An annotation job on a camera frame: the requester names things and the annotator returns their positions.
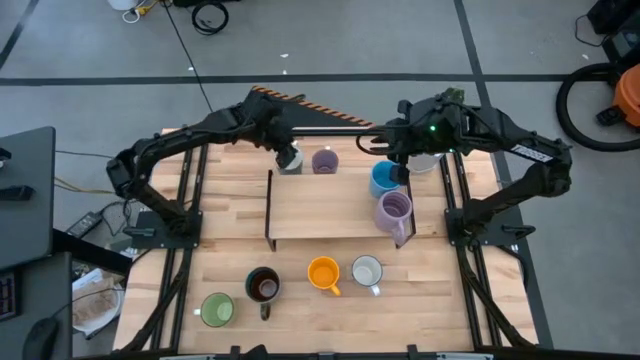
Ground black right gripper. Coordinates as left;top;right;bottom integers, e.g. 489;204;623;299
383;93;472;186

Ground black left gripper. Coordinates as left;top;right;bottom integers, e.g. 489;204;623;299
239;93;300;170

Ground green teal glazed mug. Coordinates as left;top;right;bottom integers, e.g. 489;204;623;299
277;144;305;176

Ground light blue mug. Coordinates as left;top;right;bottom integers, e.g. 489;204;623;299
368;159;405;200

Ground pink ribbed mug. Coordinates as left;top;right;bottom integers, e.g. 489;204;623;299
373;189;414;247

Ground purple mug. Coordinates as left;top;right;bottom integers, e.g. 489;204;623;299
310;148;340;175

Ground orange black striped bar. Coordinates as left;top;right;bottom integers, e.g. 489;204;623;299
251;84;375;127

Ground wooden riser shelf black legs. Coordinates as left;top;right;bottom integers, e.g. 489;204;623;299
264;168;417;252

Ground white blue floral mug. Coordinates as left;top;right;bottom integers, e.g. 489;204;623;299
350;254;384;297

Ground yellow faceted mug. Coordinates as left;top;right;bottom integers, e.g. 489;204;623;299
306;255;343;297

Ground dark teal mottled mug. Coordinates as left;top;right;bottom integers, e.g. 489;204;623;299
244;266;282;322

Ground light green mug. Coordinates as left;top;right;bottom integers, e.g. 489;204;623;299
193;292;236;329

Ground black power adapter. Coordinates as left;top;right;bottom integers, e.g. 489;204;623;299
66;211;104;239

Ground white plate with brown paper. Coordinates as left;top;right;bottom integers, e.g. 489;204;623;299
71;267;125;334

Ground orange vacuum cleaner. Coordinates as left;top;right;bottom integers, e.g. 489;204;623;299
612;63;640;129

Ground black office desk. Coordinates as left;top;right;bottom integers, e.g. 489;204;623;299
0;125;57;271
0;252;74;360

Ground black equipment case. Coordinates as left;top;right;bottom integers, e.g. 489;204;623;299
587;0;640;64

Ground black handheld device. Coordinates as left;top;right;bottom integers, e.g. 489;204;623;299
0;184;35;202

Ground black computer mouse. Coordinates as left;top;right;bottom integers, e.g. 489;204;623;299
22;317;60;360

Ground dark keypad device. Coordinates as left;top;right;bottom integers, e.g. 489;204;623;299
0;269;21;321

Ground long black floor cable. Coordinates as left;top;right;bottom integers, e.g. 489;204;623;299
162;0;215;114

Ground coiled black cable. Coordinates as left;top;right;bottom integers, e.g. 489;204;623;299
191;1;230;36

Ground black vacuum hose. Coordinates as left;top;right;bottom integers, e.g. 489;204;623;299
555;62;640;153

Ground yellow white plug cable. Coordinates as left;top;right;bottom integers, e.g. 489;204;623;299
122;2;161;25

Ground yellow floor cable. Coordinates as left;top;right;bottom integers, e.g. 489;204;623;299
53;177;119;196

